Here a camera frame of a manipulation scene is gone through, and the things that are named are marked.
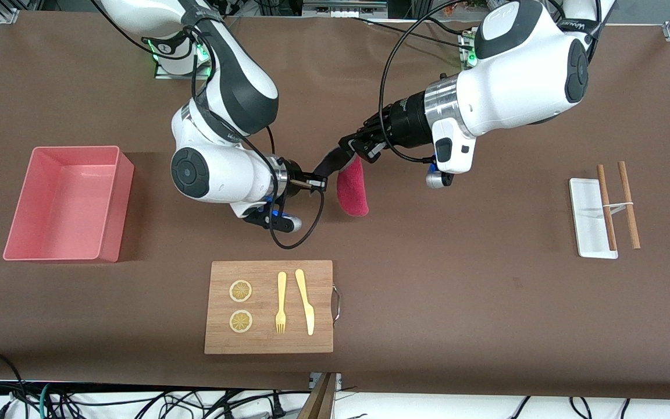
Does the red cloth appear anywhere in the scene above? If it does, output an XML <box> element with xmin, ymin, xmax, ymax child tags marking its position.
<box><xmin>336</xmin><ymin>156</ymin><xmax>370</xmax><ymax>218</ymax></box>

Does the pink plastic bin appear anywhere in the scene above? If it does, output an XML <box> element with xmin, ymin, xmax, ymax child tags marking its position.
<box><xmin>2</xmin><ymin>145</ymin><xmax>135</xmax><ymax>264</ymax></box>

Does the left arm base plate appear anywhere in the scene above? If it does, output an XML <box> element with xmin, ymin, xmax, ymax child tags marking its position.
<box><xmin>459</xmin><ymin>29</ymin><xmax>481</xmax><ymax>68</ymax></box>

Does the wooden cutting board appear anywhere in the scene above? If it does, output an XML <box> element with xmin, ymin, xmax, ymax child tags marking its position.
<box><xmin>204</xmin><ymin>260</ymin><xmax>334</xmax><ymax>354</ymax></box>

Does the small metal bracket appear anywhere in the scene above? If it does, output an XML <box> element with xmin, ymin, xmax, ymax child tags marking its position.
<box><xmin>309</xmin><ymin>372</ymin><xmax>343</xmax><ymax>392</ymax></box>

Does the silver metal rail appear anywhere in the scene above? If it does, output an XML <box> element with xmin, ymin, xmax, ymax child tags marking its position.
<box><xmin>303</xmin><ymin>0</ymin><xmax>388</xmax><ymax>18</ymax></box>

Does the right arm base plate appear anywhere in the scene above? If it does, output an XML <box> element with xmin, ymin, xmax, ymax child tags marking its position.
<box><xmin>155</xmin><ymin>55</ymin><xmax>216</xmax><ymax>80</ymax></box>

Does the brown wooden beam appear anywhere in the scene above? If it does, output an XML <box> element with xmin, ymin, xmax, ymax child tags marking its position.
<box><xmin>297</xmin><ymin>372</ymin><xmax>338</xmax><ymax>419</ymax></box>

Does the white rack tray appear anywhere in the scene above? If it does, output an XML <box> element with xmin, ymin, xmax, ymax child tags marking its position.
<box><xmin>569</xmin><ymin>177</ymin><xmax>619</xmax><ymax>259</ymax></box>

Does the yellow fork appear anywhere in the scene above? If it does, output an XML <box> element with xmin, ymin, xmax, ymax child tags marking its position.
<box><xmin>275</xmin><ymin>271</ymin><xmax>287</xmax><ymax>335</ymax></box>

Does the teal cable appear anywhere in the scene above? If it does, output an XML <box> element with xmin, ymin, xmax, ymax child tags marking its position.
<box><xmin>37</xmin><ymin>382</ymin><xmax>56</xmax><ymax>419</ymax></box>

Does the black cable on table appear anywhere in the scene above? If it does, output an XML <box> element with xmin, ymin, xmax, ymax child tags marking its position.
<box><xmin>351</xmin><ymin>16</ymin><xmax>469</xmax><ymax>47</ymax></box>

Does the yellow knife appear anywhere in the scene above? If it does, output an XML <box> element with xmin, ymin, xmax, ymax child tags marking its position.
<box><xmin>295</xmin><ymin>268</ymin><xmax>315</xmax><ymax>336</ymax></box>

